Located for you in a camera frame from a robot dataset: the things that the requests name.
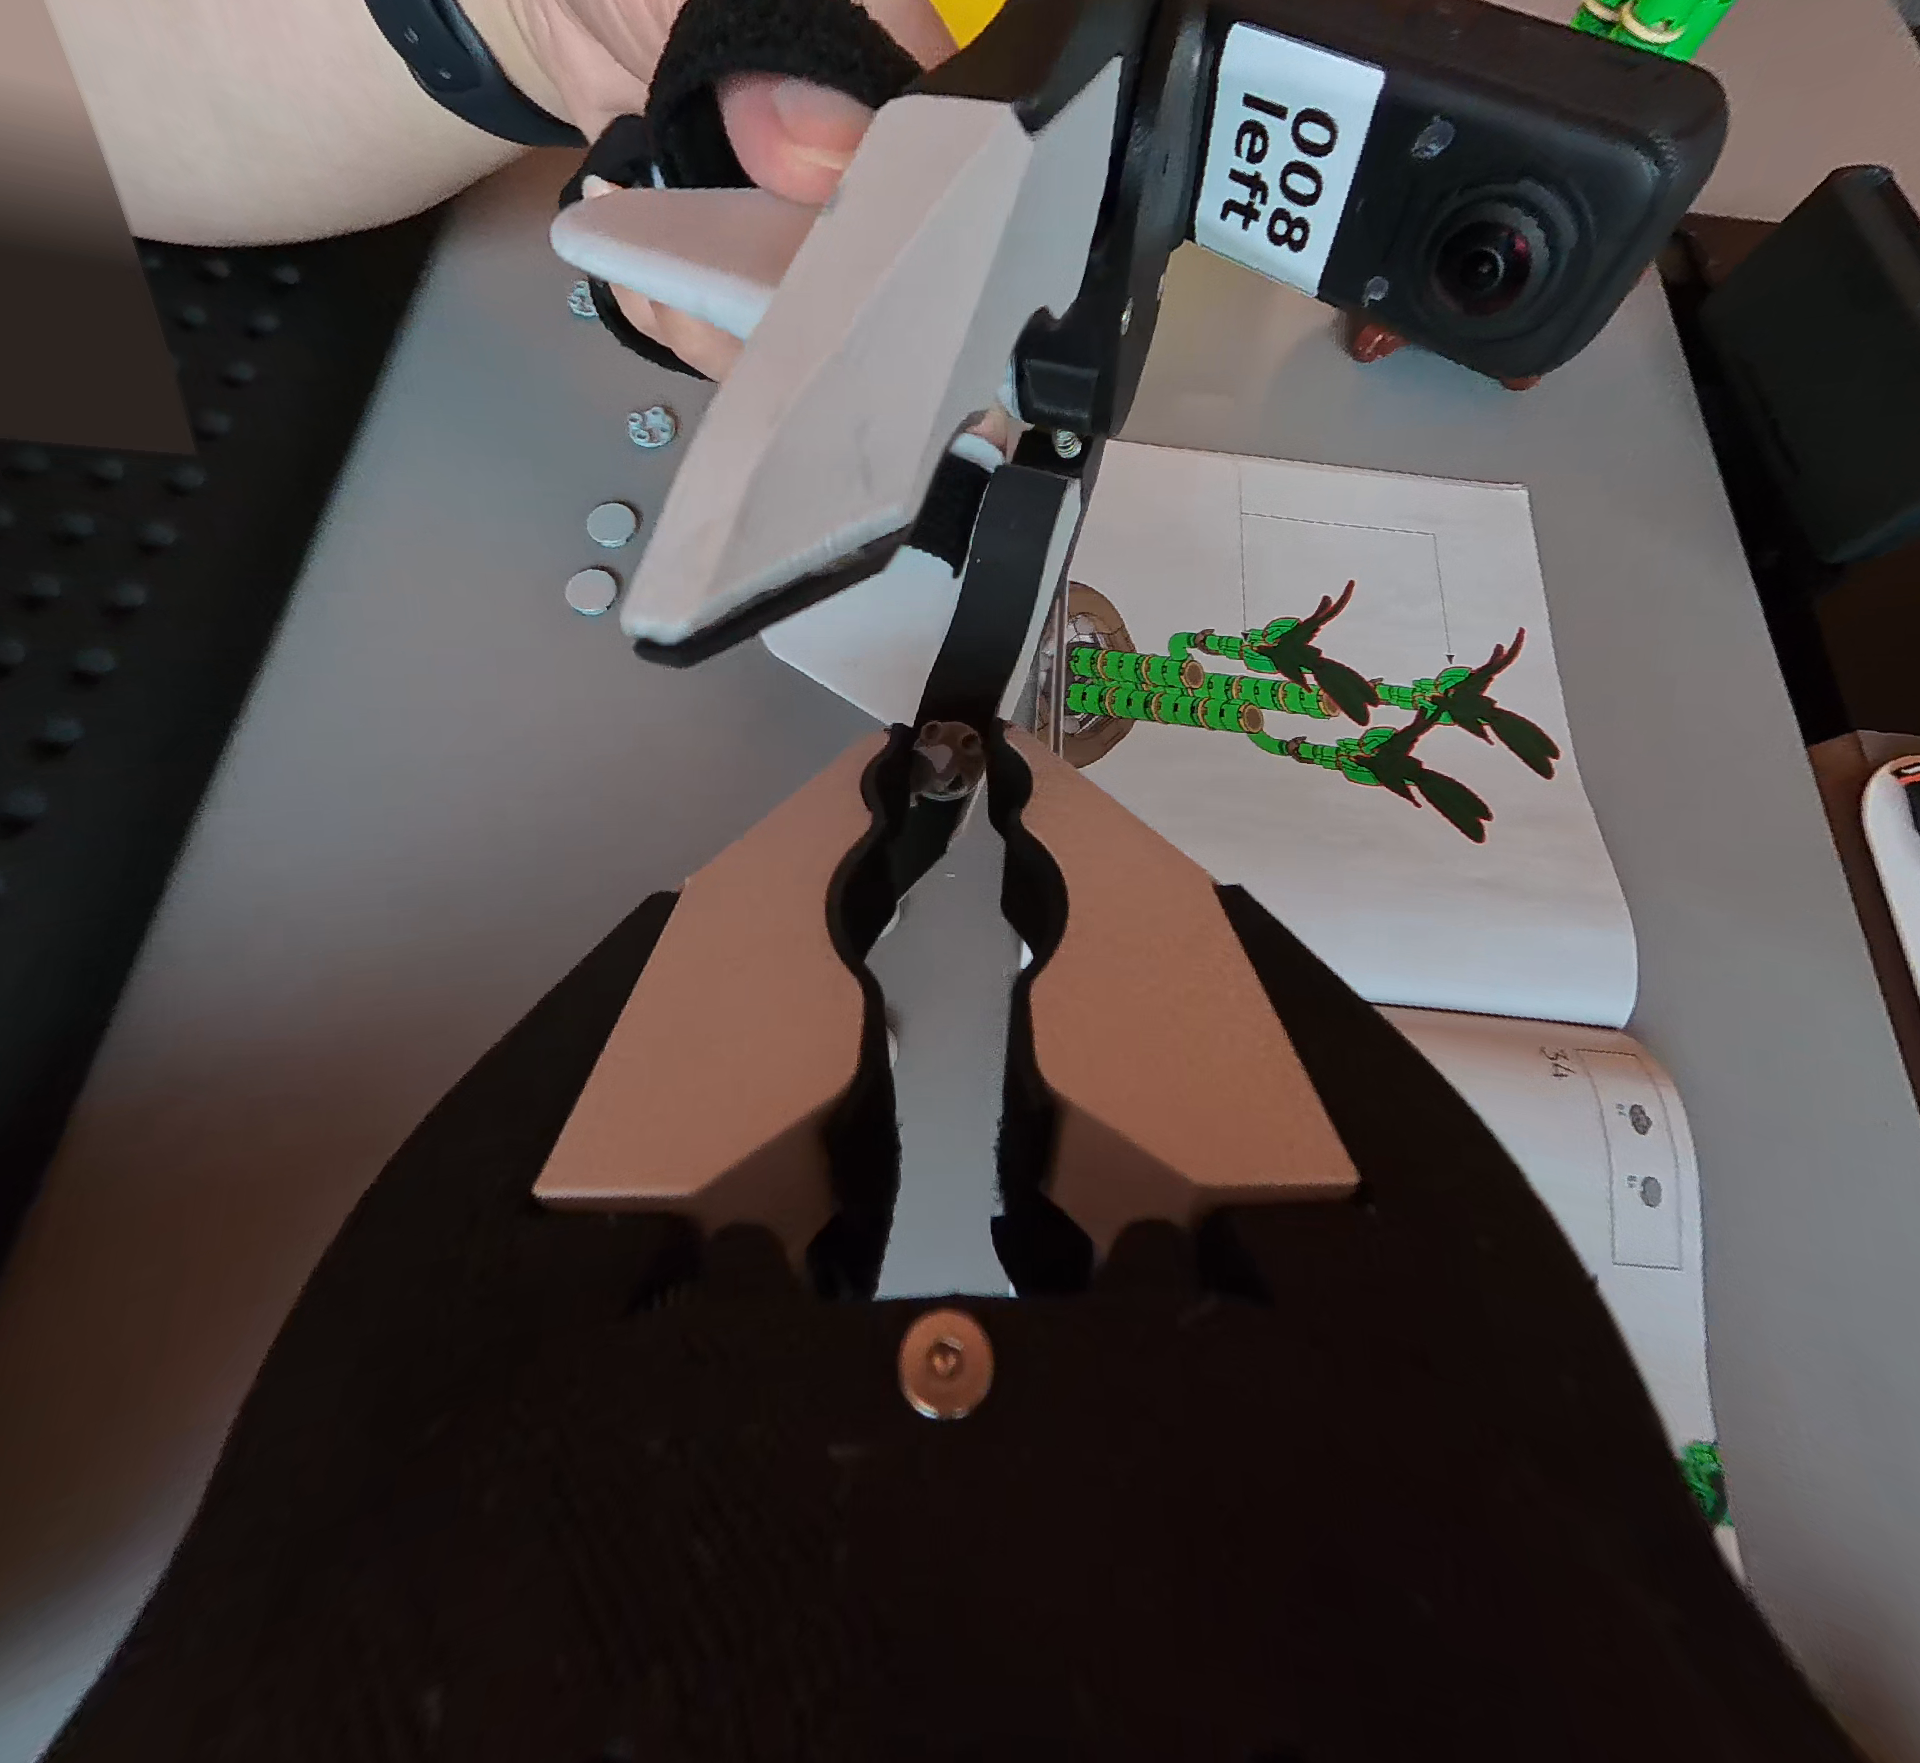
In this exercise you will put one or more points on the lego instruction booklet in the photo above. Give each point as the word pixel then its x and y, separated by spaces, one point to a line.
pixel 1349 924

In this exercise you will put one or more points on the small brown lego piece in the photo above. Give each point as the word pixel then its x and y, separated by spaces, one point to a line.
pixel 1372 338

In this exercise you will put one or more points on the black lego set box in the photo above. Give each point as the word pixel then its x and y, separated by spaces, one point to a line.
pixel 1829 370

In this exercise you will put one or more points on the small grey lego piece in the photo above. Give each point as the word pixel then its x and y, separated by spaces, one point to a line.
pixel 949 757

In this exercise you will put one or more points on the person's left forearm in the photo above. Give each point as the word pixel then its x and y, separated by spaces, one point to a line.
pixel 225 37

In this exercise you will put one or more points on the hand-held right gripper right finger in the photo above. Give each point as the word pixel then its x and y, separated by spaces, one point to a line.
pixel 1185 1042

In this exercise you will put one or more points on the white plastic object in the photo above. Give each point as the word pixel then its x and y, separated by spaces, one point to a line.
pixel 1894 891

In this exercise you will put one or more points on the grey round lego tile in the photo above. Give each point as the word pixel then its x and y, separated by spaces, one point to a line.
pixel 614 522
pixel 592 588

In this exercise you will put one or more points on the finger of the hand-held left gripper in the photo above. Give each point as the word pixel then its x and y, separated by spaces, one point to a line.
pixel 1004 578
pixel 856 370

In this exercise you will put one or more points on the grey round studded lego plate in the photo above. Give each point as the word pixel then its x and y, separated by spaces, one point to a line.
pixel 581 298
pixel 654 430

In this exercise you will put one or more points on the black studded rubber mat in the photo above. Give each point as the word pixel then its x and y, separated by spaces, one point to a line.
pixel 91 670

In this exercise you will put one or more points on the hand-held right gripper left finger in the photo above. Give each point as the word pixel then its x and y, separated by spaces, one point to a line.
pixel 704 1042

